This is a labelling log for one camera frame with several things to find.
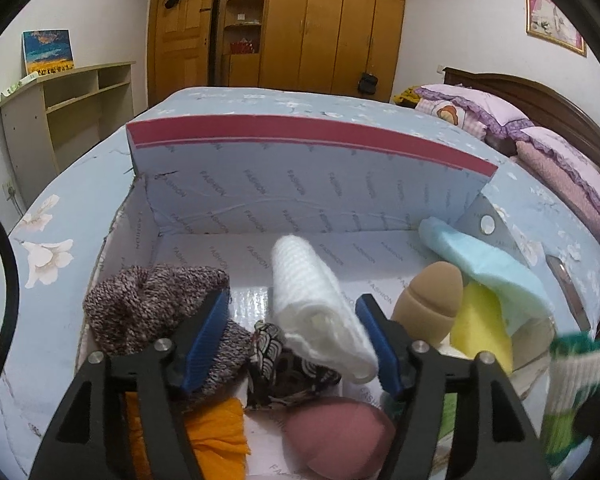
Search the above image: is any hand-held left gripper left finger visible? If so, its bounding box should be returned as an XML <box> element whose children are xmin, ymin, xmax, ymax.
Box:
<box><xmin>27</xmin><ymin>287</ymin><xmax>231</xmax><ymax>480</ymax></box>

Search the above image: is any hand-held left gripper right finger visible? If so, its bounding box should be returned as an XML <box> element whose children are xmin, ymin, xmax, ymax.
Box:
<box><xmin>355</xmin><ymin>294</ymin><xmax>551</xmax><ymax>480</ymax></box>

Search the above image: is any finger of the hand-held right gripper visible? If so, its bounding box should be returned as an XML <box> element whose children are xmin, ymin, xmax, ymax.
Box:
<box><xmin>572</xmin><ymin>394</ymin><xmax>600</xmax><ymax>439</ymax></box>

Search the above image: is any green and white sock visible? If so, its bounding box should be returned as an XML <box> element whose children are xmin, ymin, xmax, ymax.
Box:
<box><xmin>540</xmin><ymin>330</ymin><xmax>600</xmax><ymax>472</ymax></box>
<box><xmin>439</xmin><ymin>391</ymin><xmax>462</xmax><ymax>438</ymax></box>

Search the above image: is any tan makeup sponge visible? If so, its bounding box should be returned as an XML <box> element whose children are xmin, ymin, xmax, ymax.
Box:
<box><xmin>391</xmin><ymin>261</ymin><xmax>465</xmax><ymax>346</ymax></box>

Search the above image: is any brown knitted sock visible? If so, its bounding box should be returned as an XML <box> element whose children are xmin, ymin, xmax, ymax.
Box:
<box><xmin>83</xmin><ymin>265</ymin><xmax>253</xmax><ymax>403</ymax></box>

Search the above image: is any black and white patterned cloth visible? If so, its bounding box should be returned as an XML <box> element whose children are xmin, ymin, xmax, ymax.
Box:
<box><xmin>247</xmin><ymin>320</ymin><xmax>342</xmax><ymax>411</ymax></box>

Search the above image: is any white waffle cloth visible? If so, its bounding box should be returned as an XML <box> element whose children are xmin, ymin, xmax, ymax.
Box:
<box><xmin>271</xmin><ymin>234</ymin><xmax>379</xmax><ymax>383</ymax></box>

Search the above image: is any pink makeup sponge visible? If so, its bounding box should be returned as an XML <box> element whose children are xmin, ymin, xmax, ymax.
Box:
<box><xmin>285</xmin><ymin>396</ymin><xmax>397</xmax><ymax>480</ymax></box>

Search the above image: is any light blue cloth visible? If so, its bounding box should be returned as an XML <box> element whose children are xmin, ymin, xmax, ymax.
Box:
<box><xmin>419</xmin><ymin>216</ymin><xmax>556</xmax><ymax>333</ymax></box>

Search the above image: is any white cardboard storage box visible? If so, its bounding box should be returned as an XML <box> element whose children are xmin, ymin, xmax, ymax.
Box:
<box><xmin>75</xmin><ymin>114</ymin><xmax>561</xmax><ymax>480</ymax></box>

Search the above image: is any orange cloth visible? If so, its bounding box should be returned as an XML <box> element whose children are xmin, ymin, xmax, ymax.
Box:
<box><xmin>125</xmin><ymin>392</ymin><xmax>251</xmax><ymax>480</ymax></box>

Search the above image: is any yellow sponge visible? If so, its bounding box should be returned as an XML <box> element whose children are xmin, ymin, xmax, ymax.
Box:
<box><xmin>450</xmin><ymin>280</ymin><xmax>515</xmax><ymax>373</ymax></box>

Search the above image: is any bed with floral blue sheet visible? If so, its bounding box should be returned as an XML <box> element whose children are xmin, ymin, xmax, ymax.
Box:
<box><xmin>0</xmin><ymin>85</ymin><xmax>600</xmax><ymax>480</ymax></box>

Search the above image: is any yellow plush toy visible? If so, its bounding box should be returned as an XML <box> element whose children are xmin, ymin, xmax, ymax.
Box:
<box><xmin>392</xmin><ymin>87</ymin><xmax>431</xmax><ymax>108</ymax></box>

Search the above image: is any purple frilled pillow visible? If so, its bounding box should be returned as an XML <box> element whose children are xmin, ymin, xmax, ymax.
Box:
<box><xmin>414</xmin><ymin>84</ymin><xmax>536</xmax><ymax>141</ymax></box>
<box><xmin>517</xmin><ymin>126</ymin><xmax>600</xmax><ymax>241</ymax></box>

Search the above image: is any beige shelf unit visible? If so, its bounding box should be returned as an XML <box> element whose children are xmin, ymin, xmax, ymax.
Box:
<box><xmin>0</xmin><ymin>61</ymin><xmax>137</xmax><ymax>211</ymax></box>

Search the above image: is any wooden door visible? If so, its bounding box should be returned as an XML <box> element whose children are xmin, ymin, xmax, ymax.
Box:
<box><xmin>147</xmin><ymin>0</ymin><xmax>216</xmax><ymax>108</ymax></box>

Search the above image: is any dark wooden headboard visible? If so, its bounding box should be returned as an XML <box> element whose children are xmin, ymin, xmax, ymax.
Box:
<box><xmin>442</xmin><ymin>66</ymin><xmax>600</xmax><ymax>173</ymax></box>

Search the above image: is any green and white booklet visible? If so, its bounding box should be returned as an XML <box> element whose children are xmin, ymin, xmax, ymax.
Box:
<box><xmin>0</xmin><ymin>74</ymin><xmax>38</xmax><ymax>98</ymax></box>

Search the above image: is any blue and yellow painting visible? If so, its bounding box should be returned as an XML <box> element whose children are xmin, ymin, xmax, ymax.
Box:
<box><xmin>21</xmin><ymin>29</ymin><xmax>76</xmax><ymax>77</ymax></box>

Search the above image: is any wooden wardrobe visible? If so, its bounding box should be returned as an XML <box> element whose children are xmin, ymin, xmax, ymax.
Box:
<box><xmin>137</xmin><ymin>0</ymin><xmax>408</xmax><ymax>98</ymax></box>

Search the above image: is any black braided cable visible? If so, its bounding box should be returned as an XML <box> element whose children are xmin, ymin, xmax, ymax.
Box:
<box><xmin>0</xmin><ymin>199</ymin><xmax>21</xmax><ymax>411</ymax></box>

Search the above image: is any framed wall picture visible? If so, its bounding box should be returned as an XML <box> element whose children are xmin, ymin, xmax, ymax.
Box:
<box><xmin>524</xmin><ymin>0</ymin><xmax>588</xmax><ymax>57</ymax></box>

